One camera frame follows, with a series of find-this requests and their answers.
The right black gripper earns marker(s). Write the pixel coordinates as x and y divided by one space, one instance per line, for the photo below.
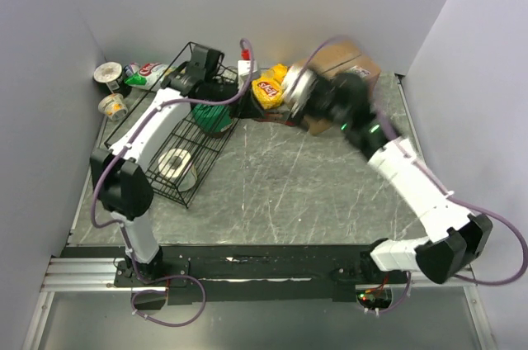
322 84

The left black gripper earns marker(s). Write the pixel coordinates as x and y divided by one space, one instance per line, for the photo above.
243 106

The brown cardboard express box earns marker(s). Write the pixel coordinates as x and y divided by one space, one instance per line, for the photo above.
362 113

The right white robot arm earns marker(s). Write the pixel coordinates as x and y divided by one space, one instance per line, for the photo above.
454 235

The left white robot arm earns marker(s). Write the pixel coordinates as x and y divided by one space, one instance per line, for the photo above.
119 174

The yellow Lays chips bag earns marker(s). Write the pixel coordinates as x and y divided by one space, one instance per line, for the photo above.
268 88

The green lidded jar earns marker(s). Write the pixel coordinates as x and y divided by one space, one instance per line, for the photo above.
213 121

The white tape roll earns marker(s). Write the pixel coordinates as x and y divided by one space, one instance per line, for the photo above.
176 167

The green white chips bag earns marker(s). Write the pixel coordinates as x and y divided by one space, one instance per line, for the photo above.
150 76

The blue white small packet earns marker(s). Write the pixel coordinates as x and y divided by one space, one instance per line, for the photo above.
130 69

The white yogurt cup lying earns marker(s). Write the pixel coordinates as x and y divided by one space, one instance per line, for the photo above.
113 107

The white yogurt cup upright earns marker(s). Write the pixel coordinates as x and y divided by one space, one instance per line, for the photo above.
110 74

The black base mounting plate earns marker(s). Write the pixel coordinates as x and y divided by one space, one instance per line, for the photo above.
192 273

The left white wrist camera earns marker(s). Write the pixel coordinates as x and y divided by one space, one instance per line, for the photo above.
247 69

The black wire rack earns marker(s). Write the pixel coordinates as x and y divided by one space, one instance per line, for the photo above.
171 147

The aluminium rail frame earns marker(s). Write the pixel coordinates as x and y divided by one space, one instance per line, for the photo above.
80 275

